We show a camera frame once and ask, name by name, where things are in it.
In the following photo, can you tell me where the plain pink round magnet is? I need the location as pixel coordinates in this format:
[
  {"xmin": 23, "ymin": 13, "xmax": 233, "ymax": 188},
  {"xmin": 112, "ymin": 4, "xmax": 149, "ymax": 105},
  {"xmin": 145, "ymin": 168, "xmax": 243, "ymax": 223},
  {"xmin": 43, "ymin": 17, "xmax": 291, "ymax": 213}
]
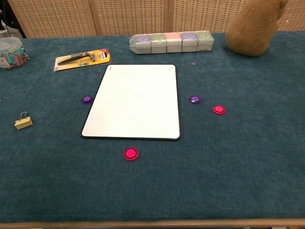
[{"xmin": 123, "ymin": 147, "xmax": 139, "ymax": 161}]

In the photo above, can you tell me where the pink magnet with white mark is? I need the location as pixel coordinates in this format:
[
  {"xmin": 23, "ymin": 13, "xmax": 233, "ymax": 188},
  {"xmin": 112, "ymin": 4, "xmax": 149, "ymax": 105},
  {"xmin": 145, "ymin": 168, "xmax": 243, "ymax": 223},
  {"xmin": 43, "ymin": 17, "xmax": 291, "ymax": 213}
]
[{"xmin": 212, "ymin": 104, "xmax": 226, "ymax": 115}]

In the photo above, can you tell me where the white magnetic board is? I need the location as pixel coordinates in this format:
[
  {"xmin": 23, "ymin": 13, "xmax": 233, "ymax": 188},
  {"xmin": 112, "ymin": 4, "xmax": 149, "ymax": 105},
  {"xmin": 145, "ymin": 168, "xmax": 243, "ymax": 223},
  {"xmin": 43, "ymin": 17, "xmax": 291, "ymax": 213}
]
[{"xmin": 80, "ymin": 63, "xmax": 182, "ymax": 141}]

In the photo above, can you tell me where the wrapped pack of five boxes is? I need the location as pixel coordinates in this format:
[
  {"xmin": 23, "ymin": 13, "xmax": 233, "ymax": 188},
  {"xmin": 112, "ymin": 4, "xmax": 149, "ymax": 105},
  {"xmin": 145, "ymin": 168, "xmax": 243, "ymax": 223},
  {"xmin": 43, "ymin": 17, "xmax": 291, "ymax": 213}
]
[{"xmin": 129, "ymin": 31, "xmax": 215, "ymax": 55}]

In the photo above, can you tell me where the razor in yellow blister pack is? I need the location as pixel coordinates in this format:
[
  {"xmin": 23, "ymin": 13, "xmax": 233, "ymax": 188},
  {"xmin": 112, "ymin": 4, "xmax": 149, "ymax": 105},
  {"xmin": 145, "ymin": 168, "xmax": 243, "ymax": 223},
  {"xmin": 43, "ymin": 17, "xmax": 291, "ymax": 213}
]
[{"xmin": 52, "ymin": 48, "xmax": 112, "ymax": 72}]

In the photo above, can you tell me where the teal felt table cover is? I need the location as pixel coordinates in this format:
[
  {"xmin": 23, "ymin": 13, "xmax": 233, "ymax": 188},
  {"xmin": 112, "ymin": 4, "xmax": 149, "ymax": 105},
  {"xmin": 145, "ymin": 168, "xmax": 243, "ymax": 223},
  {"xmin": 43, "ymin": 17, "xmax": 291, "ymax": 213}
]
[{"xmin": 0, "ymin": 31, "xmax": 305, "ymax": 224}]

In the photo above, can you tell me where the wicker folding screen panel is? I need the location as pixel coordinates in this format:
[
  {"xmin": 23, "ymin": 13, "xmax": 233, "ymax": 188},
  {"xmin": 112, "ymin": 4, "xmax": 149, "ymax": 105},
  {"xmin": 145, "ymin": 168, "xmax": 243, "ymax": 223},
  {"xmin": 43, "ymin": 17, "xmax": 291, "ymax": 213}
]
[
  {"xmin": 166, "ymin": 0, "xmax": 305, "ymax": 34},
  {"xmin": 6, "ymin": 0, "xmax": 98, "ymax": 39},
  {"xmin": 88, "ymin": 0, "xmax": 169, "ymax": 37}
]

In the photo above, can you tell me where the yellow binder clip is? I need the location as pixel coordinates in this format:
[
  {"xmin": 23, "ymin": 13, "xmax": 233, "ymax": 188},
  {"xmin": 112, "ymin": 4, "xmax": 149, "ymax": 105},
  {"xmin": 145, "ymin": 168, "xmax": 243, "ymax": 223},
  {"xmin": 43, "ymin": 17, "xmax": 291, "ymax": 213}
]
[{"xmin": 14, "ymin": 111, "xmax": 33, "ymax": 130}]

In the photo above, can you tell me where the brown plush toy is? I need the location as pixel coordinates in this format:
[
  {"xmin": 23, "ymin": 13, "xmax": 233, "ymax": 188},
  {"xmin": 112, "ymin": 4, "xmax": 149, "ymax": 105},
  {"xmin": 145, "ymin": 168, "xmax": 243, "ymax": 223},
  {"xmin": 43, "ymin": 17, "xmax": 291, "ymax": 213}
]
[{"xmin": 225, "ymin": 0, "xmax": 290, "ymax": 57}]

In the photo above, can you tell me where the clear jar of binder clips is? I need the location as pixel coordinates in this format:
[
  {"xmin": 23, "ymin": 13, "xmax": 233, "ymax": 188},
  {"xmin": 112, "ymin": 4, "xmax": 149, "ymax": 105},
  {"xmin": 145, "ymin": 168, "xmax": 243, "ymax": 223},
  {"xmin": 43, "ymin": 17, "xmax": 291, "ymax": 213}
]
[{"xmin": 0, "ymin": 36, "xmax": 31, "ymax": 70}]

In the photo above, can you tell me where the black stand pole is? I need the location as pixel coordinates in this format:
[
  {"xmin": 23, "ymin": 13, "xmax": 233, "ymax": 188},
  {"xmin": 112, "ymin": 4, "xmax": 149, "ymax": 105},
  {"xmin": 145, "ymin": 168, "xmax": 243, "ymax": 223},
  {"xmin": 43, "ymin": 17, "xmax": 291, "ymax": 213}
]
[{"xmin": 4, "ymin": 0, "xmax": 27, "ymax": 39}]

